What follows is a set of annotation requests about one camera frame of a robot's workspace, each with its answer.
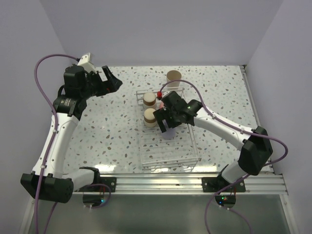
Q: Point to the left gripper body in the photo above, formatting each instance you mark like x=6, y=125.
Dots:
x=95, y=87

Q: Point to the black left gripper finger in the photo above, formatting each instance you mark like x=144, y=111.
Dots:
x=113, y=84
x=108, y=75

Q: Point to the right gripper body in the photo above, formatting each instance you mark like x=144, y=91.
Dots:
x=171, y=119

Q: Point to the red plastic cup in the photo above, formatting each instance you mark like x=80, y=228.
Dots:
x=161, y=106

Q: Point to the steel cup cork base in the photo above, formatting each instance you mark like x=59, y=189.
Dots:
x=149, y=100
x=149, y=118

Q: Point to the purple plastic cup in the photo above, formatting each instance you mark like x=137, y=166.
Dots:
x=169, y=133

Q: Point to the beige plastic cup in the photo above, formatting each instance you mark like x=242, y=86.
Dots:
x=174, y=76

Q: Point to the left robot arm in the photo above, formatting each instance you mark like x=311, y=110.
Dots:
x=46, y=180

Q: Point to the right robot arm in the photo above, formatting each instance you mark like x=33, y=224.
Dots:
x=253, y=144

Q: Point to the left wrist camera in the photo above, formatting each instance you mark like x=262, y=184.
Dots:
x=85, y=62

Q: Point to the white wire dish rack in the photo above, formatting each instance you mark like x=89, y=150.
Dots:
x=178, y=154

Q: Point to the aluminium front rail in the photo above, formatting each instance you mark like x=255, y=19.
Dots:
x=191, y=184

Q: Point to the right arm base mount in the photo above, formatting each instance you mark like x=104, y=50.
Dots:
x=215, y=184

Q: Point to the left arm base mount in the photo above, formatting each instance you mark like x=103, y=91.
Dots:
x=102, y=181

